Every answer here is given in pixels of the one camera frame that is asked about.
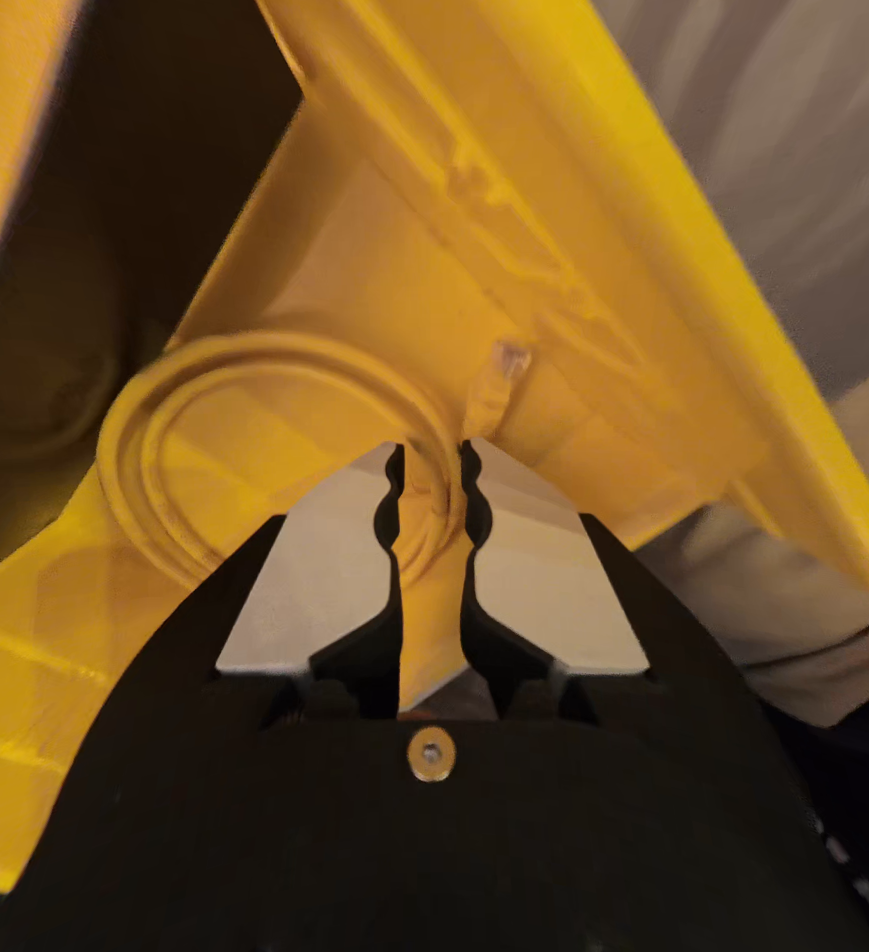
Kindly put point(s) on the yellow plastic bin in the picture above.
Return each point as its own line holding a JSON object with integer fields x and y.
{"x": 405, "y": 260}

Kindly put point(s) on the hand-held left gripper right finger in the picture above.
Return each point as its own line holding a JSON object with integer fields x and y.
{"x": 553, "y": 595}

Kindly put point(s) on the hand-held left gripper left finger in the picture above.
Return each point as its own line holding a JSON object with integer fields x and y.
{"x": 308, "y": 587}

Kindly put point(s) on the person's beige trousers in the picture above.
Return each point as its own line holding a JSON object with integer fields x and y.
{"x": 791, "y": 632}

